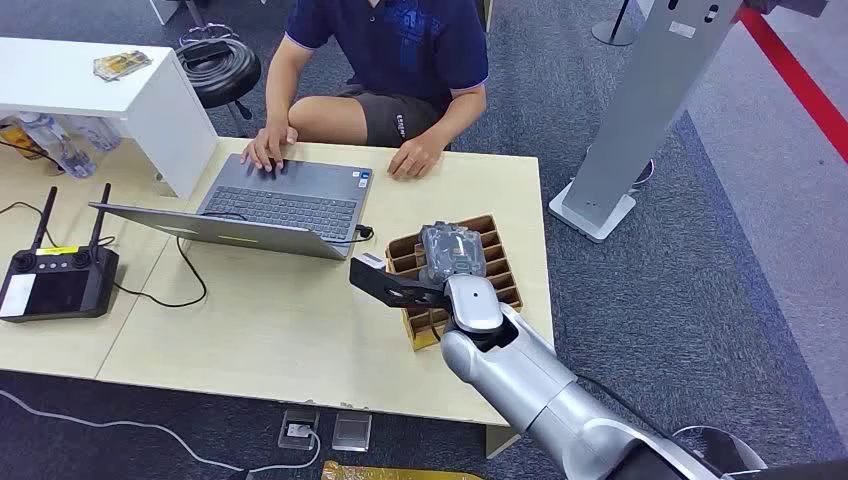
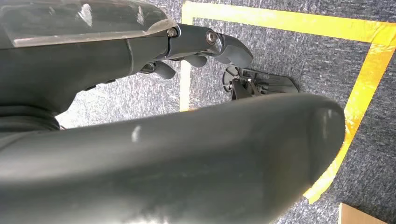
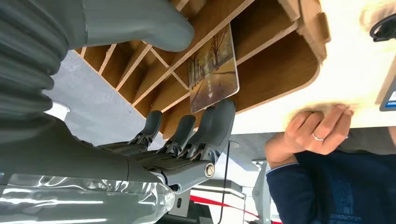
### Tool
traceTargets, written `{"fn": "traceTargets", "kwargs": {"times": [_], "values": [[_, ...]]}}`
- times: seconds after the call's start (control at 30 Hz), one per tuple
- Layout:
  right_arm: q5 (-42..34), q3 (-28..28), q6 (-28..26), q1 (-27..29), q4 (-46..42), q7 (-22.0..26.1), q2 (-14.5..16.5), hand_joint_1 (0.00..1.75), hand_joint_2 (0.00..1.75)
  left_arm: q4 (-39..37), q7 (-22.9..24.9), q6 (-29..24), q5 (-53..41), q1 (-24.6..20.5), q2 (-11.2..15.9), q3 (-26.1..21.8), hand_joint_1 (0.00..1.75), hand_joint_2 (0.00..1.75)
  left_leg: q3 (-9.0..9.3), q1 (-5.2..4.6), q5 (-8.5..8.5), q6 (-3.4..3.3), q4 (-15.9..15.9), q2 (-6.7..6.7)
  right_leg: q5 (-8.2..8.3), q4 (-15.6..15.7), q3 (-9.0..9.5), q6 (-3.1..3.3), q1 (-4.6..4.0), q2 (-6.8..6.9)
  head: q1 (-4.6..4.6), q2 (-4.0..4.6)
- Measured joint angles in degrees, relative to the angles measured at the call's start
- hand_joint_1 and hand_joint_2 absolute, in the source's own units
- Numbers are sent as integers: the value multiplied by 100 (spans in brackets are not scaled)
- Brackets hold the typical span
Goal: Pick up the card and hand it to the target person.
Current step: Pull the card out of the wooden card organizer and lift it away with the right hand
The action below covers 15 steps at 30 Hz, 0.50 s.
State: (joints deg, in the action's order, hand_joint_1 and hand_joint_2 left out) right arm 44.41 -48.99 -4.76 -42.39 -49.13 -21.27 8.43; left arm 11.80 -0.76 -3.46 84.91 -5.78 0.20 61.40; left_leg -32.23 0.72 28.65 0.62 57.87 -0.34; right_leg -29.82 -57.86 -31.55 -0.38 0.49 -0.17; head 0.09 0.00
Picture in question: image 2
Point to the yellow floor tape strip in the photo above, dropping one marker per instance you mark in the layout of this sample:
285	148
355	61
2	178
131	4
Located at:
365	102
278	20
185	86

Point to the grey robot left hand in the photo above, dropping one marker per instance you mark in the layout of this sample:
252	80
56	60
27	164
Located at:
92	58

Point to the ribbed grey left arm sleeve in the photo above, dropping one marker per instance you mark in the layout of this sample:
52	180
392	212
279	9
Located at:
28	120

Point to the black robot foot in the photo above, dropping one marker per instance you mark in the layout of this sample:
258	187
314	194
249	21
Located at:
266	83

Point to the brown cardboard sheet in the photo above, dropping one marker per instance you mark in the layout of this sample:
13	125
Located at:
355	216

